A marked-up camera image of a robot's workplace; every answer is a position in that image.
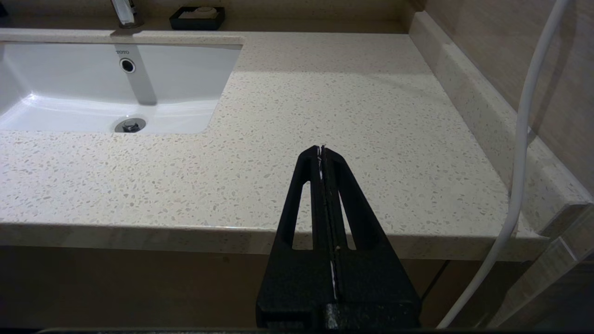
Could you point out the black soap dish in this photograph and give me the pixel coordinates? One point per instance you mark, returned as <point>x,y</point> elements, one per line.
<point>175,23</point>

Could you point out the brown vanity cabinet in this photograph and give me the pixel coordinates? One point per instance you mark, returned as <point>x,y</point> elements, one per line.
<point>139,287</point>

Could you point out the chrome sink drain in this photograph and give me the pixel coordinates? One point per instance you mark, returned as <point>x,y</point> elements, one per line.
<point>130,125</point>

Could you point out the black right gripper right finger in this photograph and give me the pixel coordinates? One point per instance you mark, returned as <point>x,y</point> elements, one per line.
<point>371,278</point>

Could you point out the chrome faucet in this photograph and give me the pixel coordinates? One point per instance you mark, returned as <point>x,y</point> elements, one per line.
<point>122,13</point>

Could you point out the white ceramic sink basin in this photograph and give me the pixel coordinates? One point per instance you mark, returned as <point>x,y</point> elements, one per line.
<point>69,82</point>

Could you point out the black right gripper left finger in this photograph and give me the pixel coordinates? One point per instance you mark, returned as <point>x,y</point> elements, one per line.
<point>297,278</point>

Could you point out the round pale soap bar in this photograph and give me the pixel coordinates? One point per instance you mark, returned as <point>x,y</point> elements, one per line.
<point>205,10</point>

